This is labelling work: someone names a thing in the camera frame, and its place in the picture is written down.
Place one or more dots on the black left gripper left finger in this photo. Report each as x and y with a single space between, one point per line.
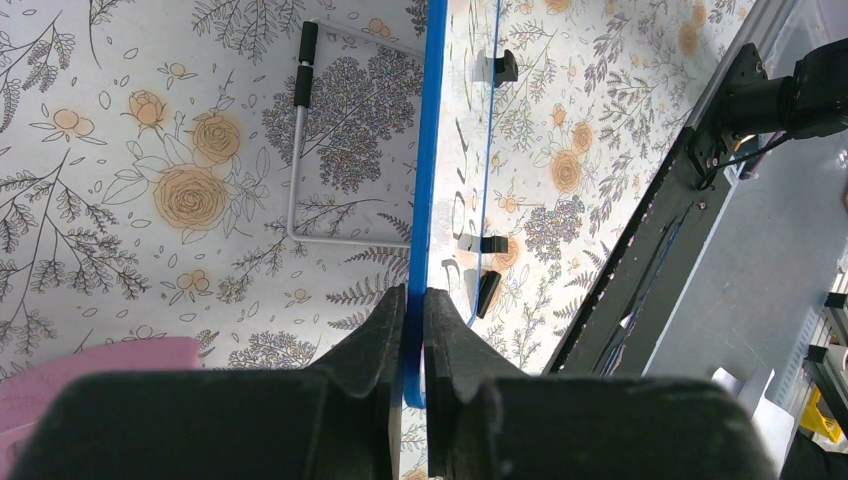
338 418

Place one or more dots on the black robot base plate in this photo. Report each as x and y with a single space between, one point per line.
625 314

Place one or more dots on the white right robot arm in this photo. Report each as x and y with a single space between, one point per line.
812 102

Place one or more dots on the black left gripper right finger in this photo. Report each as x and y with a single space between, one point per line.
486 419

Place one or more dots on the floral patterned table mat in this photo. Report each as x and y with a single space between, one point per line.
146 152

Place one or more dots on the black whiteboard stand foot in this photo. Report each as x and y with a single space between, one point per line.
483 244
495 70

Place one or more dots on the blue framed whiteboard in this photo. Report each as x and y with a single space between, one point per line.
453 157

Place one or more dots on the black marker cap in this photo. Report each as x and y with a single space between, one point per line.
488 287

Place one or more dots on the metal wire whiteboard stand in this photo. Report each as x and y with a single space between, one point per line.
302 101

